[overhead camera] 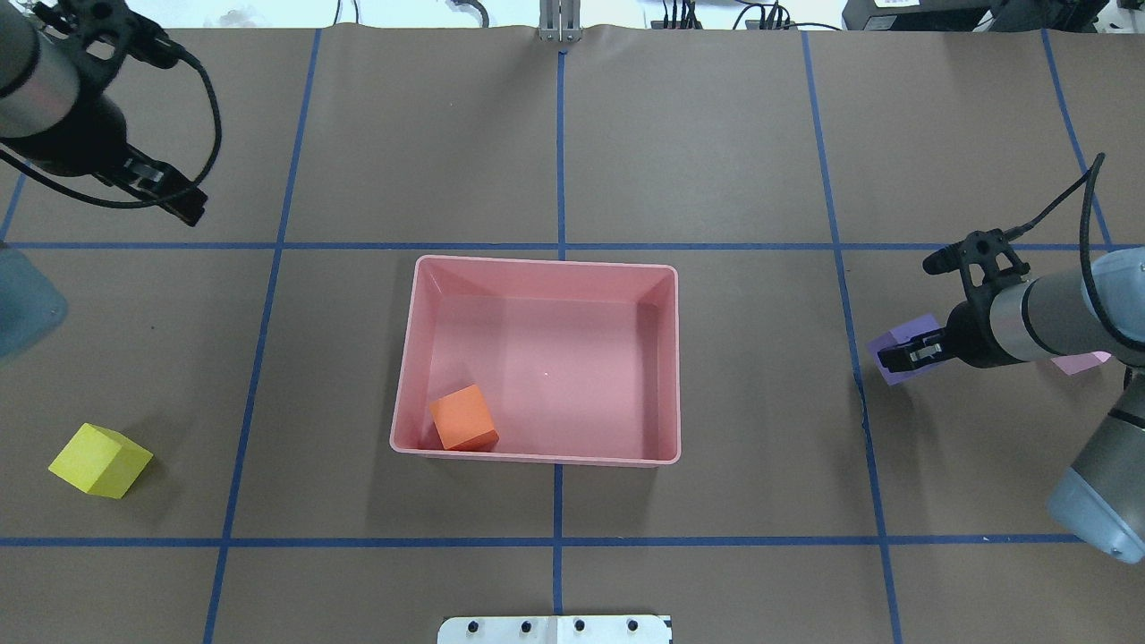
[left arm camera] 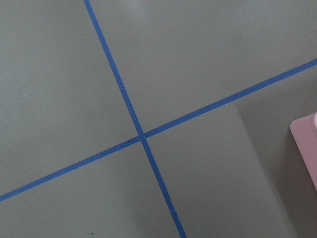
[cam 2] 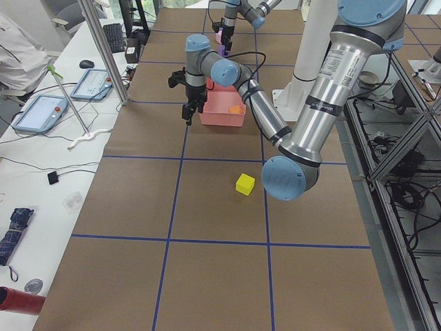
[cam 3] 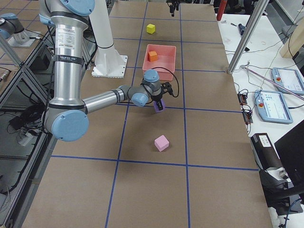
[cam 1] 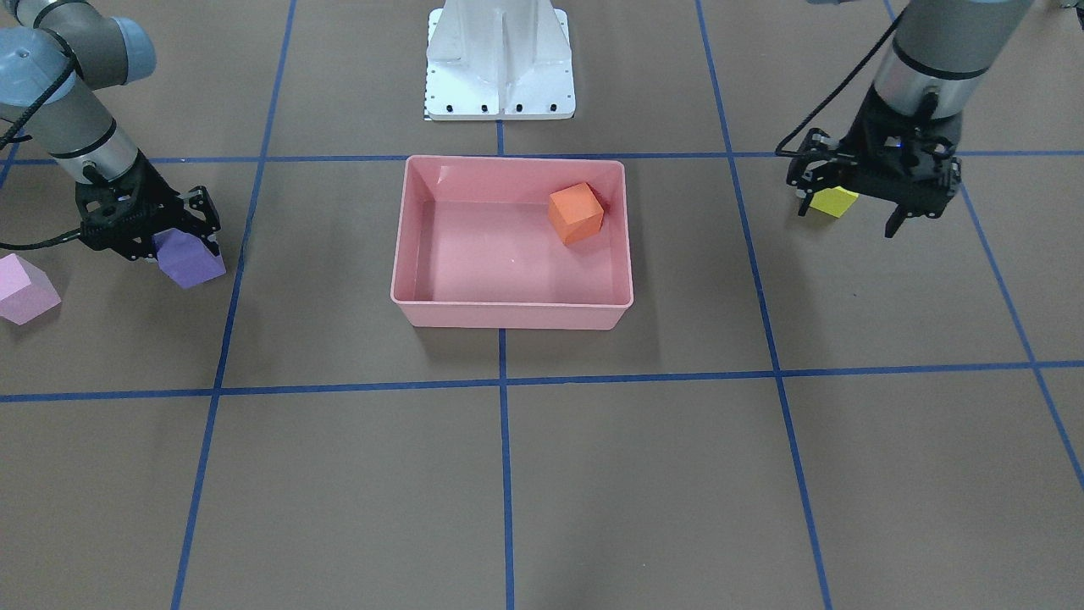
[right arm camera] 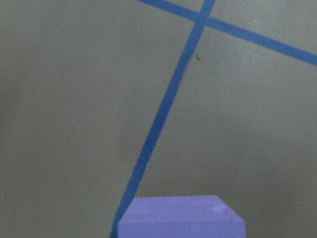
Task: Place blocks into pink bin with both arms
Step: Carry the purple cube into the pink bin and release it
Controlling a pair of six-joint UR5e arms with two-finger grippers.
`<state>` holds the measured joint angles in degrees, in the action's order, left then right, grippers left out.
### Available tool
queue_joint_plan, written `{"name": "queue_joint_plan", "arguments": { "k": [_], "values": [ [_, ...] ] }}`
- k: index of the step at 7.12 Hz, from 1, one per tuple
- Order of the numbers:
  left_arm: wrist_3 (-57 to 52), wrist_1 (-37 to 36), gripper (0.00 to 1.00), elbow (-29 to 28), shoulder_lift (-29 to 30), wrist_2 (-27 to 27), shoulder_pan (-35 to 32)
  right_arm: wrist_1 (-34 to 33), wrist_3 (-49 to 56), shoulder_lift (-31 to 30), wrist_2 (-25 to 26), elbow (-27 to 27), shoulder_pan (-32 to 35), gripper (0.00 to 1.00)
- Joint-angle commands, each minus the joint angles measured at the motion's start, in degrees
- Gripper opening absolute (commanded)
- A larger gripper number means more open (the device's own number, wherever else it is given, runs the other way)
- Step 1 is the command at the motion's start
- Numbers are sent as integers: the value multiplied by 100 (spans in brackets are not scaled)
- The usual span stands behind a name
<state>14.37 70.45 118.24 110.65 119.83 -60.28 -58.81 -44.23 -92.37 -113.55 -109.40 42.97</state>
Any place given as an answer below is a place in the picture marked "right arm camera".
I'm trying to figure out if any purple foam block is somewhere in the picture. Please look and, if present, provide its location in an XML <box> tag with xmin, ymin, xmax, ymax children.
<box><xmin>117</xmin><ymin>195</ymin><xmax>246</xmax><ymax>238</ymax></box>

